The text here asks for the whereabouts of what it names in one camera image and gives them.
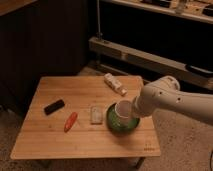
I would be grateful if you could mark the white sponge block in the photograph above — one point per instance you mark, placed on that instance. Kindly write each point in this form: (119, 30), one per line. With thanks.
(96, 115)

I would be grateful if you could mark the white small bottle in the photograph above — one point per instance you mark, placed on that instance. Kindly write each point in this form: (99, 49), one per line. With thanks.
(115, 84)

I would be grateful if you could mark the metal shelf rack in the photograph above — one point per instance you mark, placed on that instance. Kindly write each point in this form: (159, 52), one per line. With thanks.
(160, 43)

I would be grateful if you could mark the orange carrot toy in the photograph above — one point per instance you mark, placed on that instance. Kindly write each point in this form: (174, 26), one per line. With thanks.
(70, 121)

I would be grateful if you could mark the green ceramic bowl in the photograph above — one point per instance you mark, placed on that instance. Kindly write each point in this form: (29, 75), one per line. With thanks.
(114, 123)

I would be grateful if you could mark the dark wooden cabinet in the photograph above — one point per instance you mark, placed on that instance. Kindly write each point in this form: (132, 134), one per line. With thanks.
(45, 38)

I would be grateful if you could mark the low wooden table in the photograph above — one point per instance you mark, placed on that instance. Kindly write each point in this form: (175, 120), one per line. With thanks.
(42, 136)

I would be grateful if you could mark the white ceramic cup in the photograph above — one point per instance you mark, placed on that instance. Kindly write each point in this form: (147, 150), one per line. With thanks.
(123, 109)

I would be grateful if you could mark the black rectangular block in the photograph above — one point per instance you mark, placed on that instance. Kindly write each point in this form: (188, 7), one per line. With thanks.
(54, 107)

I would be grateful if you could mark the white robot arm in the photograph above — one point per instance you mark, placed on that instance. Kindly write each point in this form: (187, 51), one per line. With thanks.
(165, 93)

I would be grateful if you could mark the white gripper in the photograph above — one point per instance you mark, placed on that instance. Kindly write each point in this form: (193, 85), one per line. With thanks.
(135, 110)

